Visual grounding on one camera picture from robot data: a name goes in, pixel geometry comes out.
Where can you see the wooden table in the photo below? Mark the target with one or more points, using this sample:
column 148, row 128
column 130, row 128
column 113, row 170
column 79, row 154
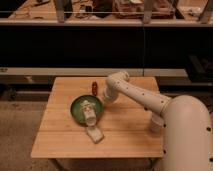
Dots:
column 125, row 125

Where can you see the green ceramic bowl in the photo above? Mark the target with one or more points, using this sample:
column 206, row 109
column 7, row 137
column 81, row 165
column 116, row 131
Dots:
column 77, row 112

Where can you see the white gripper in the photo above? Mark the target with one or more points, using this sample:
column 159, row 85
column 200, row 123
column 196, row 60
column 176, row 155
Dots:
column 109, row 95

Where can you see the clear plastic bottle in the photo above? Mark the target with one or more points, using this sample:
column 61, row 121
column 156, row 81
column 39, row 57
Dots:
column 89, row 113

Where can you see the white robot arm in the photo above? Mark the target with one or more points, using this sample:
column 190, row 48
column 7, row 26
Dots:
column 187, row 126

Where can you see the red sausage toy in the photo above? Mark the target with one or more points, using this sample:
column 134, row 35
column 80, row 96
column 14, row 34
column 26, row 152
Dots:
column 94, row 88

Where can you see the white bread slice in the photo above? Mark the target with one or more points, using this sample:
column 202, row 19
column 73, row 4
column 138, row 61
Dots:
column 95, row 134

